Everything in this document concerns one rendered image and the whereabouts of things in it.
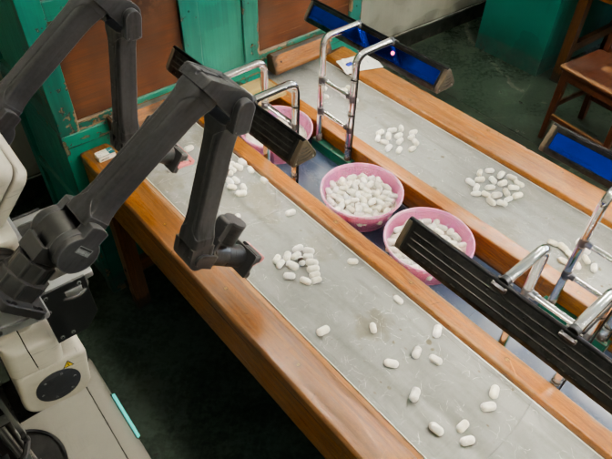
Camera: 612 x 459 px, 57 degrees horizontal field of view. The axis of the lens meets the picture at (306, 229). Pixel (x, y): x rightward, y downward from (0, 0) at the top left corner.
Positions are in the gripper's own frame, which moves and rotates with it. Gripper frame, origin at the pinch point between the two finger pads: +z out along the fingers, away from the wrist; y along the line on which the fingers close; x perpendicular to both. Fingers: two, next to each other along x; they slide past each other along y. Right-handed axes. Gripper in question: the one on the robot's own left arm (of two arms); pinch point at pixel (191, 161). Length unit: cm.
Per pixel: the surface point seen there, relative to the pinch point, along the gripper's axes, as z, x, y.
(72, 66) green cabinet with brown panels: -23.9, -5.5, 40.0
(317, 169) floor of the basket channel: 44.8, -13.2, -10.5
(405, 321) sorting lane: 19, -1, -78
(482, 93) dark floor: 234, -82, 43
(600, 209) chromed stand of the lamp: 25, -50, -98
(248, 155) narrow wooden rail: 23.1, -6.9, 1.9
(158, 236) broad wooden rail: -9.8, 20.3, -12.7
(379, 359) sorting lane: 8, 8, -82
